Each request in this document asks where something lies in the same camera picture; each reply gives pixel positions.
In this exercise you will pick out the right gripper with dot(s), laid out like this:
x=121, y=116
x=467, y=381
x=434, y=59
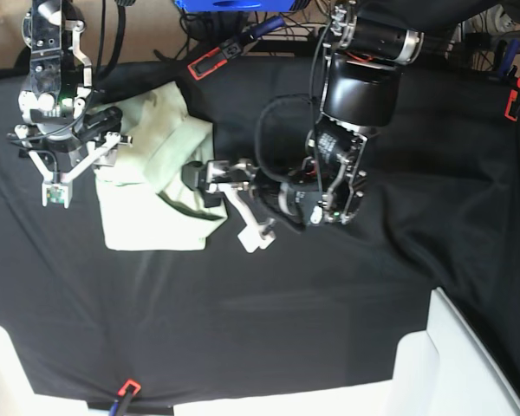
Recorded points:
x=69, y=130

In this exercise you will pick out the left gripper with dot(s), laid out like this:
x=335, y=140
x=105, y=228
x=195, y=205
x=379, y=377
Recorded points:
x=316, y=194

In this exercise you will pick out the light green T-shirt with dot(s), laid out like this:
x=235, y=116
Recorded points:
x=143, y=202

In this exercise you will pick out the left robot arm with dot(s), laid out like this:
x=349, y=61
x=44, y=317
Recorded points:
x=362, y=61

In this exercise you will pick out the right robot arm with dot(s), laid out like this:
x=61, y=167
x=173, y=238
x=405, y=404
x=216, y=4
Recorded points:
x=61, y=75

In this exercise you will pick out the red black clamp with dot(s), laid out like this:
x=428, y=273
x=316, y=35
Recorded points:
x=512, y=109
x=232, y=48

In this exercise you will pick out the blue box at top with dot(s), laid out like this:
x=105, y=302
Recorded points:
x=242, y=5

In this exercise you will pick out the white power strip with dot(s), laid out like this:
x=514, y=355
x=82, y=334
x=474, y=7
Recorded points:
x=301, y=31

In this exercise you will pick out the red blue bottom clamp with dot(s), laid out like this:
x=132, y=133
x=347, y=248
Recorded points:
x=127, y=402

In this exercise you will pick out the black table cloth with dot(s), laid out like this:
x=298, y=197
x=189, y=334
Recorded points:
x=318, y=310

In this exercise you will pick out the red black right clamp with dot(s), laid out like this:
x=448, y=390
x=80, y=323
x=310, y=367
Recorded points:
x=512, y=109

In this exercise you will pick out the white left table frame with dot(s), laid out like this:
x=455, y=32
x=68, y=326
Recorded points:
x=16, y=394

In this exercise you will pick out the white table frame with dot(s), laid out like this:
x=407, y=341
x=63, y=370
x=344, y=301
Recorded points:
x=16, y=394
x=445, y=369

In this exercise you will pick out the white right table frame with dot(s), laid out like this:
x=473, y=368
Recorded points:
x=445, y=369

